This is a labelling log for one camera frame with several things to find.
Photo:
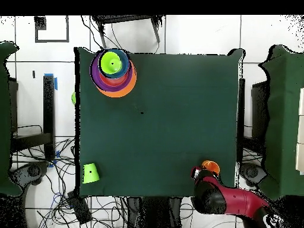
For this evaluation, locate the orange cup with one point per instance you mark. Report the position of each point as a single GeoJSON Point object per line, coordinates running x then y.
{"type": "Point", "coordinates": [212, 167]}

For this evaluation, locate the small orange-red bowl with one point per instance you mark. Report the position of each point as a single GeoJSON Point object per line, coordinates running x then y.
{"type": "Point", "coordinates": [116, 82]}

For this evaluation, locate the purple bowl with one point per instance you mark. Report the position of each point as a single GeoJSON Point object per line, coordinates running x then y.
{"type": "Point", "coordinates": [109, 88]}

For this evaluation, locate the blue bowl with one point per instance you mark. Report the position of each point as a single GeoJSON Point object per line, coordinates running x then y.
{"type": "Point", "coordinates": [125, 66]}

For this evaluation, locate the light green cup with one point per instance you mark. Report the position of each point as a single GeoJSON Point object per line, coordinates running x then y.
{"type": "Point", "coordinates": [110, 63]}

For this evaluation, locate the green bowl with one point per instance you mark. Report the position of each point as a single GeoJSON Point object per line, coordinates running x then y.
{"type": "Point", "coordinates": [73, 97]}

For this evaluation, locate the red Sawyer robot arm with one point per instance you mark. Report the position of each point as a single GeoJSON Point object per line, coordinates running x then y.
{"type": "Point", "coordinates": [232, 199]}

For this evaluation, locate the dark green tablecloth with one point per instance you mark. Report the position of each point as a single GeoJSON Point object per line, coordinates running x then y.
{"type": "Point", "coordinates": [154, 130]}

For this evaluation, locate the green cloth side table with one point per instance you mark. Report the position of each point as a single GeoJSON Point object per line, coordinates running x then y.
{"type": "Point", "coordinates": [4, 118]}
{"type": "Point", "coordinates": [280, 118]}

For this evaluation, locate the black power adapter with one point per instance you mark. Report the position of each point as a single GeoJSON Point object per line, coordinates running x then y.
{"type": "Point", "coordinates": [79, 210]}

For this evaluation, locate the blue tape strip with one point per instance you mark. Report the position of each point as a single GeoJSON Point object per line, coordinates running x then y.
{"type": "Point", "coordinates": [56, 84]}

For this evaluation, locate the black chair with legs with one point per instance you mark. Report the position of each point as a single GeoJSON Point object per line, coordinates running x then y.
{"type": "Point", "coordinates": [118, 18]}

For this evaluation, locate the black metal frame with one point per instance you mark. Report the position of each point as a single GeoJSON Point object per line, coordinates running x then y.
{"type": "Point", "coordinates": [48, 118]}
{"type": "Point", "coordinates": [241, 118]}

